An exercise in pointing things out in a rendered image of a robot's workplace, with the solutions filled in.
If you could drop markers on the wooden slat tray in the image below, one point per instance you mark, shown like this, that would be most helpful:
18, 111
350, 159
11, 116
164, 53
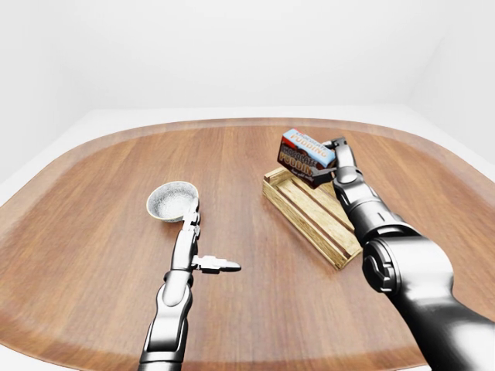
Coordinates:
309, 216

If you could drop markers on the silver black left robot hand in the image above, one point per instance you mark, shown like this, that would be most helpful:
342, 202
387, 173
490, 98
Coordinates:
177, 290

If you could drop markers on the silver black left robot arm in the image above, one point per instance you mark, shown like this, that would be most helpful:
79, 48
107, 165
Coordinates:
162, 340

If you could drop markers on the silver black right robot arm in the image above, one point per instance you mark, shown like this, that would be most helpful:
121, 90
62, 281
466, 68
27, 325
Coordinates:
417, 278

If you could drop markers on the chocolate pudding box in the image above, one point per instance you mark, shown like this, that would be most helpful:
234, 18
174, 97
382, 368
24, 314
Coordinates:
299, 156

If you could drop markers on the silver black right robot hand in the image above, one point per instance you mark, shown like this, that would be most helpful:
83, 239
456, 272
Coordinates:
348, 181

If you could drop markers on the white speckled bowl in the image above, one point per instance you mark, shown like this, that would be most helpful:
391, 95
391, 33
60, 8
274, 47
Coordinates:
170, 201

